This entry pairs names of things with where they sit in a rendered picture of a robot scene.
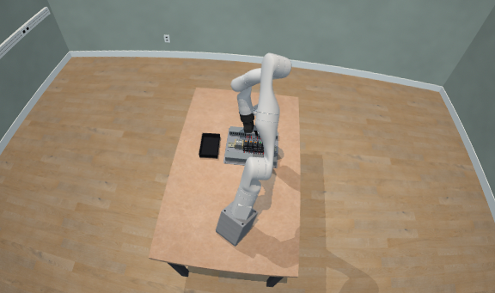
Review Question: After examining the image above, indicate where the grey relay panel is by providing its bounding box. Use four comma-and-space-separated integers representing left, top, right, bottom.
223, 126, 278, 168

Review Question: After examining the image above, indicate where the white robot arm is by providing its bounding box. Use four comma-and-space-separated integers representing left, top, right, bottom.
231, 53, 291, 220

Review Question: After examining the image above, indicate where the black parts tray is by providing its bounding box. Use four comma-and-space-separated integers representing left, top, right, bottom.
199, 133, 220, 158

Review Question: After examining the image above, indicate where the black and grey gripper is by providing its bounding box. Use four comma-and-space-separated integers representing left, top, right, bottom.
238, 103, 258, 142

